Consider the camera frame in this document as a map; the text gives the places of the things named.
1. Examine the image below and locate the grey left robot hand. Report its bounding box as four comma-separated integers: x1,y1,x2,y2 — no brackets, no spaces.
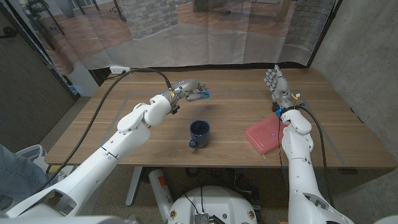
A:
167,78,211,103

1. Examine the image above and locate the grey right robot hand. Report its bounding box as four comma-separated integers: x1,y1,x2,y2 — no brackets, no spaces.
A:
263,64,296,111

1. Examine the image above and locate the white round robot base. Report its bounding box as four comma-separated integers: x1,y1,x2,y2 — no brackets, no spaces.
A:
167,185,258,224

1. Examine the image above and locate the pink plastic box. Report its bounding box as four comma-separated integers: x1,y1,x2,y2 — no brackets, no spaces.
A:
245,114,285,155

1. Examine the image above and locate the printed room backdrop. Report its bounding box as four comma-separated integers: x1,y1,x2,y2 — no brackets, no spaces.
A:
6,0,338,75

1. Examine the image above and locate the dark blue mug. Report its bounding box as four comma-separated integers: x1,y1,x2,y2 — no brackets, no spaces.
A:
188,119,211,149

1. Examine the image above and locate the white power strip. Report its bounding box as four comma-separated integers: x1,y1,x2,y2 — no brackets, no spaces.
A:
109,65,135,75

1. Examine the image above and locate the white cylinder with orange label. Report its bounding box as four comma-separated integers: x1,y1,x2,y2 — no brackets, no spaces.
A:
148,169,174,223

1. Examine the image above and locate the white table leg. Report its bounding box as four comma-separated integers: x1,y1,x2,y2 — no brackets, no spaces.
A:
125,166,144,207

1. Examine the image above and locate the grey electronics module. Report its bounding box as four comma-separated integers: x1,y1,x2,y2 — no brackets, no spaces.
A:
194,213,226,224

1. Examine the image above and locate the white sneaker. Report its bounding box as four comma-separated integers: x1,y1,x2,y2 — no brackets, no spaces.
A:
15,144,78,184

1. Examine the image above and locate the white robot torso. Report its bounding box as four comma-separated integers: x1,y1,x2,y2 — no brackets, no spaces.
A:
0,215,139,224

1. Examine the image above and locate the person's leg in jeans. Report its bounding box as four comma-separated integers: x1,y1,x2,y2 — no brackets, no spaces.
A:
0,144,60,212

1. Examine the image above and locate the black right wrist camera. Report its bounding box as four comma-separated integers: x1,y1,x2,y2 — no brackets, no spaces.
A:
272,101,283,118

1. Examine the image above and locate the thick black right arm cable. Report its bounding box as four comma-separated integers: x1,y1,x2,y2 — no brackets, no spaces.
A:
297,104,335,206

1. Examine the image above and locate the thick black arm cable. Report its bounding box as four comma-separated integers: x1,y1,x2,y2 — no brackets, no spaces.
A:
297,104,335,206
30,67,174,197

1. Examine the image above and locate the black backdrop frame pole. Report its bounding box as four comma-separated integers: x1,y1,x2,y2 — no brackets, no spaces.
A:
2,0,80,100
306,0,343,68

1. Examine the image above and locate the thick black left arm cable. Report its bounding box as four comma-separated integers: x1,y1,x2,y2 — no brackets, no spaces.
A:
30,67,174,197

